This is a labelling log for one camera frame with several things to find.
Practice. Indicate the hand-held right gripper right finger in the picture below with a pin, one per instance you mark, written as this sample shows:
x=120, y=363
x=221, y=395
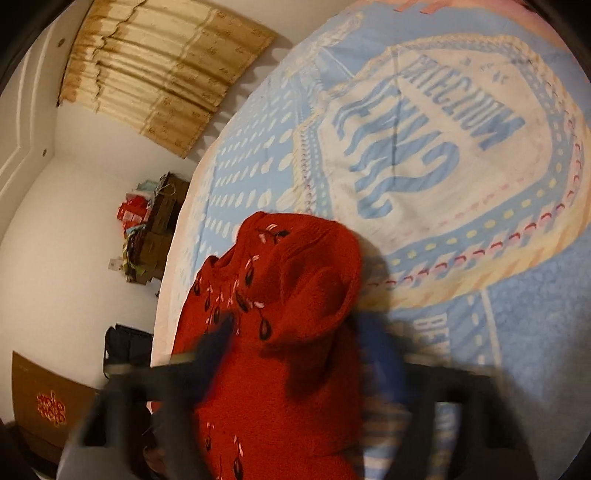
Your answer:
x=379, y=346

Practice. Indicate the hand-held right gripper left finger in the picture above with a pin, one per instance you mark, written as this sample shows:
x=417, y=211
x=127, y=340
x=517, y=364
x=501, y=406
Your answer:
x=216, y=339

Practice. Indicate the red knitted sweater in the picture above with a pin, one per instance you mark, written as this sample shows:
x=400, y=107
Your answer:
x=300, y=369

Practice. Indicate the black bag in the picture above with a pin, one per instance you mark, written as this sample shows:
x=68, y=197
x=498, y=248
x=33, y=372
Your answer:
x=127, y=350

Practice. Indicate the stack of cardboard boxes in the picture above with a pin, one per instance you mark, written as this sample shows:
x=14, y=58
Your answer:
x=159, y=221

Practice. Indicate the red bags pile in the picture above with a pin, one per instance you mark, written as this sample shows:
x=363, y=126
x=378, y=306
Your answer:
x=131, y=212

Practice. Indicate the brown cabinet with red knot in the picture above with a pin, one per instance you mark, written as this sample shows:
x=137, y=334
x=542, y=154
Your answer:
x=46, y=401

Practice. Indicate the blue printed blanket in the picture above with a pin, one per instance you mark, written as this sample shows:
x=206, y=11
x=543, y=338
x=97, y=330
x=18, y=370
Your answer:
x=461, y=138

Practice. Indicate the beige gold curtain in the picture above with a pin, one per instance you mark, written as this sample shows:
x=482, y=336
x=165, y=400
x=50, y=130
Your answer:
x=161, y=69

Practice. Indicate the white panelled door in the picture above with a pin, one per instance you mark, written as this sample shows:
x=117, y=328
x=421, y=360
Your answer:
x=27, y=115

